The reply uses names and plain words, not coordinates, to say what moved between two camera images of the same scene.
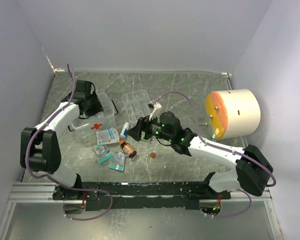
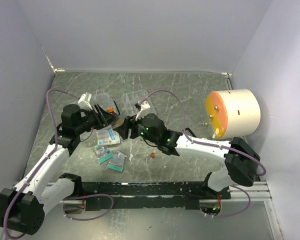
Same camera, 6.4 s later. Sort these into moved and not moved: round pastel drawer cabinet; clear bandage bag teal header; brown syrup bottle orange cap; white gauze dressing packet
Moved: brown syrup bottle orange cap
Not moved: white gauze dressing packet; clear bandage bag teal header; round pastel drawer cabinet
